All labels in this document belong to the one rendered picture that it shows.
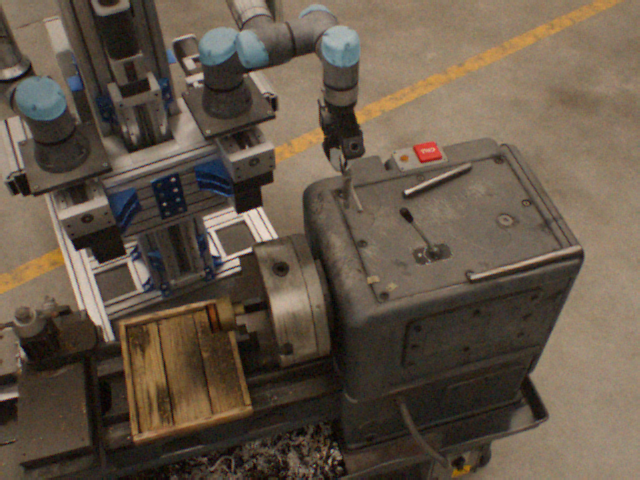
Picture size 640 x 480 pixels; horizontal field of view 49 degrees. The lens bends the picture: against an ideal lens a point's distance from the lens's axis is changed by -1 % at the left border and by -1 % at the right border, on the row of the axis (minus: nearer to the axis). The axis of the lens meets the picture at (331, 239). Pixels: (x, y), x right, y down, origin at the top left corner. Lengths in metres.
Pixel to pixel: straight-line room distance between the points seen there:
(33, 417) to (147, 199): 0.74
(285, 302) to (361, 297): 0.18
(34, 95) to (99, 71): 0.25
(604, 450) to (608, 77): 2.27
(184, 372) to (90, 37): 0.94
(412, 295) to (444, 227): 0.22
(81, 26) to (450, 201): 1.08
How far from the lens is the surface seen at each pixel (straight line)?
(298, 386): 1.90
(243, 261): 1.72
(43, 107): 1.96
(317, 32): 1.49
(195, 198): 2.29
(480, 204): 1.78
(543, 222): 1.77
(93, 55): 2.13
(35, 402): 1.91
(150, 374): 1.95
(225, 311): 1.73
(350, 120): 1.53
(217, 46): 2.02
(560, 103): 4.14
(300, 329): 1.65
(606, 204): 3.66
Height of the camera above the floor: 2.56
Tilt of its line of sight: 51 degrees down
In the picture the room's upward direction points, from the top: straight up
